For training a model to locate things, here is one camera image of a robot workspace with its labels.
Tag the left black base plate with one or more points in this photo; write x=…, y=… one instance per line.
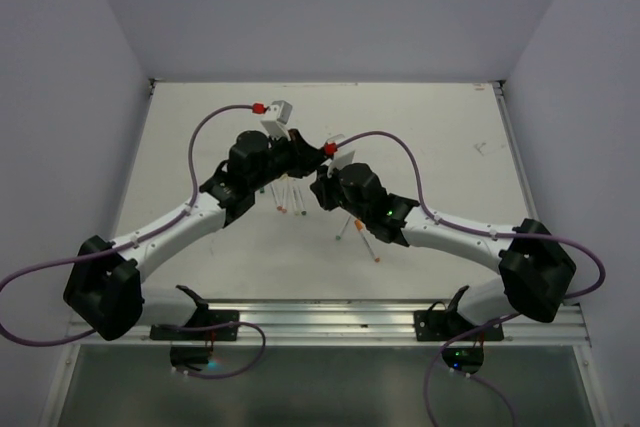
x=209, y=326

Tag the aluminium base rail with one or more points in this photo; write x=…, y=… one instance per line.
x=385, y=323

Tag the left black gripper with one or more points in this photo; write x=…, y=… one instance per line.
x=304, y=157

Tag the light green marker pen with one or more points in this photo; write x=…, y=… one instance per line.
x=344, y=225

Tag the dark green marker pen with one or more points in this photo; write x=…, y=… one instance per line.
x=302, y=207

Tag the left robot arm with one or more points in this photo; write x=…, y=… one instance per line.
x=105, y=287

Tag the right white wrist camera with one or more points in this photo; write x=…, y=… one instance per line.
x=340, y=157

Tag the yellow marker pen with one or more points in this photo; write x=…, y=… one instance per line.
x=296, y=202

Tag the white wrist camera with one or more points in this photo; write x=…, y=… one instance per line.
x=340, y=157
x=275, y=119

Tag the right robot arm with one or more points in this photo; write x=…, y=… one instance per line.
x=533, y=272

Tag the peach marker pen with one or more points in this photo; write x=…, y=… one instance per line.
x=285, y=197

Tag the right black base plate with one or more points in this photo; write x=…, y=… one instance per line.
x=438, y=323

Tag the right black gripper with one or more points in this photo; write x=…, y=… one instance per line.
x=321, y=187

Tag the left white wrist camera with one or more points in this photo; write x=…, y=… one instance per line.
x=275, y=119

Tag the dark orange marker pen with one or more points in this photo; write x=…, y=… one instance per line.
x=361, y=231

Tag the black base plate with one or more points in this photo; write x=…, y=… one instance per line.
x=438, y=323
x=209, y=326

